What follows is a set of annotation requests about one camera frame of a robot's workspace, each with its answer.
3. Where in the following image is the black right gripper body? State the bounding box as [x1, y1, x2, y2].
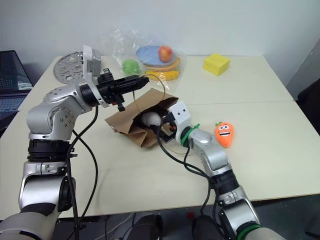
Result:
[161, 112, 179, 141]

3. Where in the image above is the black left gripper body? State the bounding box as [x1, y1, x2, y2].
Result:
[96, 67, 126, 113]

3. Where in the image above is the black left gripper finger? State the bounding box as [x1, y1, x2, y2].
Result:
[116, 82, 149, 96]
[115, 74, 150, 86]

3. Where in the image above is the white plush toy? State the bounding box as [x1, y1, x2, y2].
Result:
[140, 111, 162, 128]

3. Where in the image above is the brown paper bag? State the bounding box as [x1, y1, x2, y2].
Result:
[104, 74, 180, 149]

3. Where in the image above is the clear plastic bag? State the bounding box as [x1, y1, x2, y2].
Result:
[97, 28, 188, 94]

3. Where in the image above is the orange carrot plush toy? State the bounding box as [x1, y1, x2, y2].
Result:
[214, 121, 235, 149]

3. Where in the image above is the yellow cheese plush toy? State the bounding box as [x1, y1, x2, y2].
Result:
[202, 52, 231, 77]

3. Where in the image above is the green toy fruit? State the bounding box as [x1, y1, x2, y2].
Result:
[121, 58, 141, 76]

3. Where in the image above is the blue plate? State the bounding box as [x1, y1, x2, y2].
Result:
[135, 45, 177, 67]

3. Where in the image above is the yellow toy banana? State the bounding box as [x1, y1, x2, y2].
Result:
[144, 69, 181, 82]

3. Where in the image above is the orange plate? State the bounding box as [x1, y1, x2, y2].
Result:
[142, 56, 182, 72]

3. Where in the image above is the red yellow toy apple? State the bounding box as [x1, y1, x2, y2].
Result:
[157, 45, 174, 63]

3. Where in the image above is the silver round perforated disc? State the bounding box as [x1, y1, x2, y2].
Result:
[53, 50, 87, 85]

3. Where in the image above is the dark rounded shape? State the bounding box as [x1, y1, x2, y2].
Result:
[129, 213, 165, 240]
[191, 214, 227, 240]

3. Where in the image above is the dark laptop computer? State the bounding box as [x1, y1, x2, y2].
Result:
[0, 49, 34, 121]

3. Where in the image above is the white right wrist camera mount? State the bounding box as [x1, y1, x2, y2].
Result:
[167, 101, 193, 145]

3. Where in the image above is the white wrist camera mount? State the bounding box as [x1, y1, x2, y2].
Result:
[81, 44, 103, 87]
[167, 101, 193, 145]

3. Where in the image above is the green wrist cable tie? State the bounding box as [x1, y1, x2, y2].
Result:
[179, 122, 202, 148]

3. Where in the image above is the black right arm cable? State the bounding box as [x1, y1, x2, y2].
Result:
[149, 122, 219, 226]

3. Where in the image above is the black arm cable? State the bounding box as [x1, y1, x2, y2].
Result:
[66, 105, 99, 240]
[149, 122, 219, 226]

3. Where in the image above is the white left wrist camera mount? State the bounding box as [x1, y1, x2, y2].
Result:
[81, 44, 103, 87]

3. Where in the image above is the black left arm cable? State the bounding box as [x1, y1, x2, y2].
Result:
[66, 105, 99, 240]

